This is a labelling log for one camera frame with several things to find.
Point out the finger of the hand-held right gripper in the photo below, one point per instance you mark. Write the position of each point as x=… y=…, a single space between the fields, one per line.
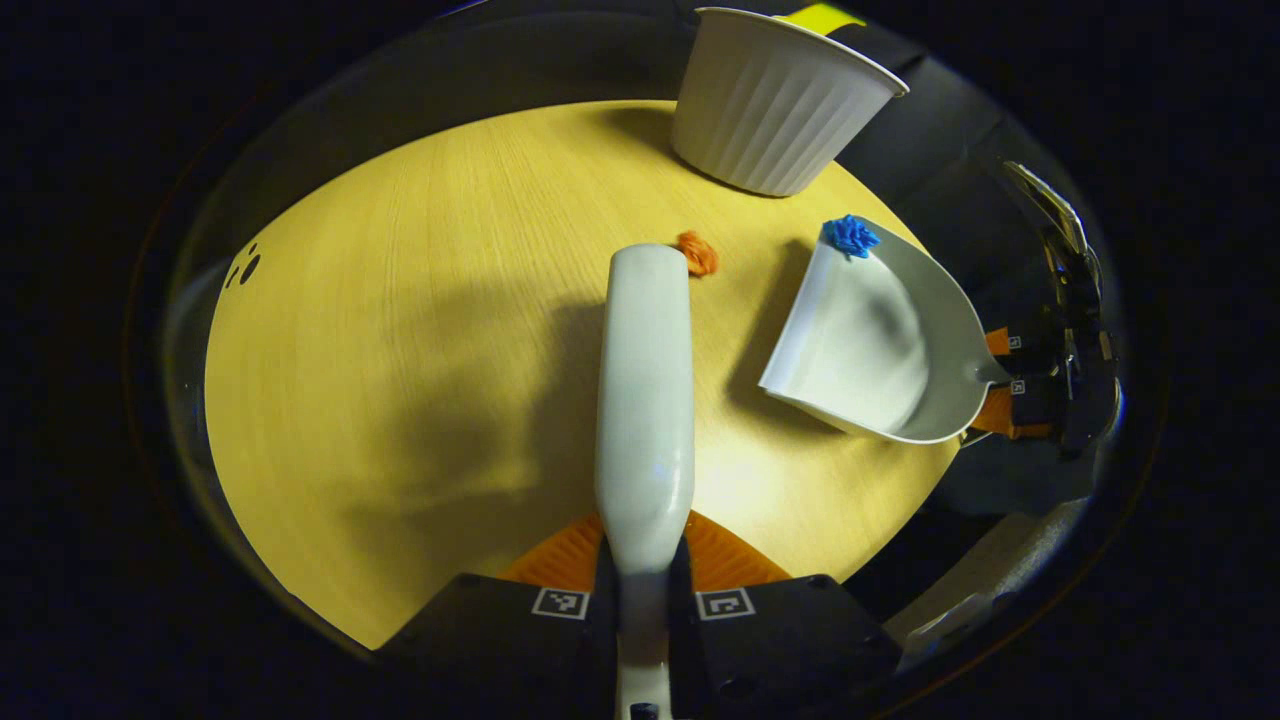
x=1025 y=352
x=1020 y=415

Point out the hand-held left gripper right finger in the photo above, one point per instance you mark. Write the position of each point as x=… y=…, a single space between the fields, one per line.
x=790 y=640

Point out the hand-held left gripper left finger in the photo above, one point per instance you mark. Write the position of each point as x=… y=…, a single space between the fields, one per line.
x=500 y=640

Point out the white plastic dustpan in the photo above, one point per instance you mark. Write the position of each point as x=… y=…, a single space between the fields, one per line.
x=860 y=350

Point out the blue paper scrap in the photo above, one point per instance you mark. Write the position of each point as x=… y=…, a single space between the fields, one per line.
x=851 y=236

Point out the small grey bristle broom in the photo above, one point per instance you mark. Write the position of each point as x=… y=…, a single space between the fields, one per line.
x=645 y=400

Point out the orange paper scrap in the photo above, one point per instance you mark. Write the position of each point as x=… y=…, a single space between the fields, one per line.
x=697 y=253

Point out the white ribbed garbage bin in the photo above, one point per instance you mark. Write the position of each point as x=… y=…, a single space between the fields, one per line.
x=770 y=110

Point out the wooden desktop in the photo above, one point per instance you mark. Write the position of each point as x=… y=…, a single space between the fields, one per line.
x=400 y=400

